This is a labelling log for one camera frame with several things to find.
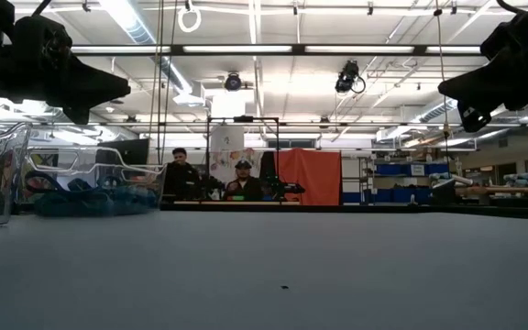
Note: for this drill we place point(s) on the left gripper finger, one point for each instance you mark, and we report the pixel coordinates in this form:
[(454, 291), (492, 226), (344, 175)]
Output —
[(99, 87)]

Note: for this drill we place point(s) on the black ceiling sensor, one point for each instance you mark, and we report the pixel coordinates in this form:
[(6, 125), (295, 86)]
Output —
[(116, 102)]

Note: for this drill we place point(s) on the black stand frame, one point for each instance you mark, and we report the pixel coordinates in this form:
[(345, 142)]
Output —
[(243, 119)]

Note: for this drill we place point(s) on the black ceiling spotlight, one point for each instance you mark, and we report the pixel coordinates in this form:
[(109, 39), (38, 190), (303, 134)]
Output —
[(346, 78), (233, 82)]

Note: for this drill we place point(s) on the blue storage bin shelf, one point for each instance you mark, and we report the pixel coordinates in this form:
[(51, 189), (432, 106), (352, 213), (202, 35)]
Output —
[(392, 169)]

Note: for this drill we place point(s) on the colourful poster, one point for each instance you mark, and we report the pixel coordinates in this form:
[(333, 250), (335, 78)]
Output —
[(39, 172)]

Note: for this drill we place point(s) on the orange cloth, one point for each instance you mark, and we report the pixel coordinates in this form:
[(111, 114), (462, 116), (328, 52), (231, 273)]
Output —
[(314, 174)]

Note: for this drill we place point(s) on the black monitor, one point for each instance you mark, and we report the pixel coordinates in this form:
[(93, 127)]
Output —
[(126, 151)]

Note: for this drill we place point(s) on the black overhead light bar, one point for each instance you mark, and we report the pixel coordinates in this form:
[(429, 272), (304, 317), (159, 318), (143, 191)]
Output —
[(245, 48)]

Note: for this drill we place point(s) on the dark navy rubber band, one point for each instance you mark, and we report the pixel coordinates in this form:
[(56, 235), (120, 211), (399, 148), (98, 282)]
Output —
[(39, 179)]

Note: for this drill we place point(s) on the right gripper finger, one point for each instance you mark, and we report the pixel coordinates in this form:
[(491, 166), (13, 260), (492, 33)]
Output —
[(475, 87)]

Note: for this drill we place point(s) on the wooden workbench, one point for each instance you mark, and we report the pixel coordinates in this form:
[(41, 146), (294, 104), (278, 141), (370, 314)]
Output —
[(520, 190)]

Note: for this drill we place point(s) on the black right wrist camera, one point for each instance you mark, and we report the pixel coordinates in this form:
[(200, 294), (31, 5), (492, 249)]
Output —
[(472, 117)]

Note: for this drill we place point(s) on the black ceiling rail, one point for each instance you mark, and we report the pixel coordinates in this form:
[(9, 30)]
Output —
[(291, 124)]

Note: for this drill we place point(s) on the floral cloth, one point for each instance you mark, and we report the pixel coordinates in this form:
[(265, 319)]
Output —
[(220, 162)]

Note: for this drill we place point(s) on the person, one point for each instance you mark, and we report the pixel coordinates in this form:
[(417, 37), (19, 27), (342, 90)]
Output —
[(243, 185), (181, 176)]

